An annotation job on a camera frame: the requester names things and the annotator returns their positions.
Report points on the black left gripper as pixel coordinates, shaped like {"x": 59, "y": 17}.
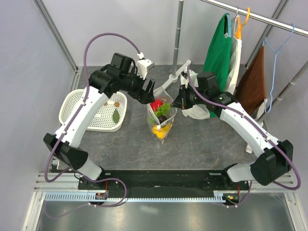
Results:
{"x": 140, "y": 94}

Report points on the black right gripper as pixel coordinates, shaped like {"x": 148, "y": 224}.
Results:
{"x": 182, "y": 101}

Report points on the red apple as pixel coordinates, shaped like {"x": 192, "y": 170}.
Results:
{"x": 156, "y": 104}

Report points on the green grape bunch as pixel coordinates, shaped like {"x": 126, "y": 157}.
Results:
{"x": 162, "y": 110}

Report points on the clear dotted zip bag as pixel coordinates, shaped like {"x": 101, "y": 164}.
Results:
{"x": 152, "y": 120}

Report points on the dark purple fruit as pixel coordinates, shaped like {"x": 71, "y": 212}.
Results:
{"x": 162, "y": 119}

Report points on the yellow bell pepper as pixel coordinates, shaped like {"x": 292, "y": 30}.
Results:
{"x": 161, "y": 132}

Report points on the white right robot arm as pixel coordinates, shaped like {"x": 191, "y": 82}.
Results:
{"x": 273, "y": 157}

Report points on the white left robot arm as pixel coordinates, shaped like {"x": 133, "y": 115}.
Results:
{"x": 124, "y": 74}

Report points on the white garment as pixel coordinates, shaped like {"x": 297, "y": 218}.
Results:
{"x": 200, "y": 112}

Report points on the green leaf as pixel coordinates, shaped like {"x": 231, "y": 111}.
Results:
{"x": 116, "y": 116}

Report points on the green shirt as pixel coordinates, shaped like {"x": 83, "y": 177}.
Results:
{"x": 219, "y": 51}

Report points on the brown towel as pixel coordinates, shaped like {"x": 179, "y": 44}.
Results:
{"x": 251, "y": 90}

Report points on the white perforated plastic basket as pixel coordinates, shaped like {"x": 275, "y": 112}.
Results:
{"x": 102, "y": 121}

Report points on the orange clothes hanger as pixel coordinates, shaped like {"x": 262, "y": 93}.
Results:
{"x": 239, "y": 25}

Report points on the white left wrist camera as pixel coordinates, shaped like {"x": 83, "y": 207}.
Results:
{"x": 143, "y": 66}

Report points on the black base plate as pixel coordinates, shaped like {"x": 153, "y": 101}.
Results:
{"x": 164, "y": 183}

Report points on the blue wire hanger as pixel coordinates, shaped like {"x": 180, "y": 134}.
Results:
{"x": 276, "y": 52}

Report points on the grey slotted cable duct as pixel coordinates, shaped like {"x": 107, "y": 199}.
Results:
{"x": 98, "y": 197}

